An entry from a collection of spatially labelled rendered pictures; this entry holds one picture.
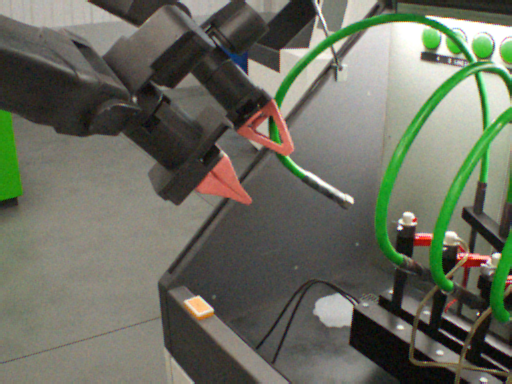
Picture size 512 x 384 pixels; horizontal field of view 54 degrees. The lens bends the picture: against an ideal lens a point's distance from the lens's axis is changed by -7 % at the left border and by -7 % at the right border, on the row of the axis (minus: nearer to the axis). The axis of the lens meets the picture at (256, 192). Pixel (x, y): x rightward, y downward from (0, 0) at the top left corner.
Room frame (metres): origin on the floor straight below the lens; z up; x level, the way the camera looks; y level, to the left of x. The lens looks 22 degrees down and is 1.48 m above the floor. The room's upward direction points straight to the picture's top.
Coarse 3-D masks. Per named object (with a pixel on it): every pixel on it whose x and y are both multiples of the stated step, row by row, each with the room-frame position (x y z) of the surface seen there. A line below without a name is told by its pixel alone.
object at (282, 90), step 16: (384, 16) 0.78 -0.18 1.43; (400, 16) 0.78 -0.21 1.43; (416, 16) 0.79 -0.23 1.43; (336, 32) 0.76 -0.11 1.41; (352, 32) 0.76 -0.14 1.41; (448, 32) 0.80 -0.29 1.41; (320, 48) 0.75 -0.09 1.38; (464, 48) 0.80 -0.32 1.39; (304, 64) 0.75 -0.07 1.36; (288, 80) 0.74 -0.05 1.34; (480, 80) 0.81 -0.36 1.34; (480, 96) 0.82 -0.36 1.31; (272, 128) 0.74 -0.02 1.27; (288, 160) 0.75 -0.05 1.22; (304, 176) 0.75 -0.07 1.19; (480, 176) 0.82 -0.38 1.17
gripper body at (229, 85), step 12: (216, 72) 0.75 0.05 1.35; (228, 72) 0.75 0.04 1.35; (240, 72) 0.76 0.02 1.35; (216, 84) 0.74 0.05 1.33; (228, 84) 0.74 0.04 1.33; (240, 84) 0.74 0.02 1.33; (252, 84) 0.76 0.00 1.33; (216, 96) 0.75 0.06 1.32; (228, 96) 0.74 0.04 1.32; (240, 96) 0.74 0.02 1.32; (252, 96) 0.71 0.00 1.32; (228, 108) 0.74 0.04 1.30; (240, 108) 0.74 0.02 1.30; (252, 108) 0.75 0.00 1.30
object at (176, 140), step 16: (160, 112) 0.50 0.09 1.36; (176, 112) 0.51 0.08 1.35; (208, 112) 0.55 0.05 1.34; (144, 128) 0.49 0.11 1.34; (160, 128) 0.49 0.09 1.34; (176, 128) 0.50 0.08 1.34; (192, 128) 0.51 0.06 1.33; (208, 128) 0.52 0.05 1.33; (224, 128) 0.52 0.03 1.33; (144, 144) 0.50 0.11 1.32; (160, 144) 0.49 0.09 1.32; (176, 144) 0.50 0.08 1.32; (192, 144) 0.50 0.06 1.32; (208, 144) 0.51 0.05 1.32; (160, 160) 0.50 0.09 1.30; (176, 160) 0.50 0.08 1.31; (192, 160) 0.50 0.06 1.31; (160, 176) 0.51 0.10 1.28; (176, 176) 0.49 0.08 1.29; (160, 192) 0.49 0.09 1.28
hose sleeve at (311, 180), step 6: (306, 174) 0.75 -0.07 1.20; (312, 174) 0.76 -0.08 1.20; (300, 180) 0.75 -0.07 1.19; (306, 180) 0.75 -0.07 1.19; (312, 180) 0.75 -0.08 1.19; (318, 180) 0.76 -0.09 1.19; (312, 186) 0.75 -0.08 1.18; (318, 186) 0.75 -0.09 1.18; (324, 186) 0.76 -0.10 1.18; (330, 186) 0.76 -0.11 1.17; (324, 192) 0.76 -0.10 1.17; (330, 192) 0.76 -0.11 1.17; (336, 192) 0.76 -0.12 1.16; (330, 198) 0.76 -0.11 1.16; (336, 198) 0.76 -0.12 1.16; (342, 198) 0.76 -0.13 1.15
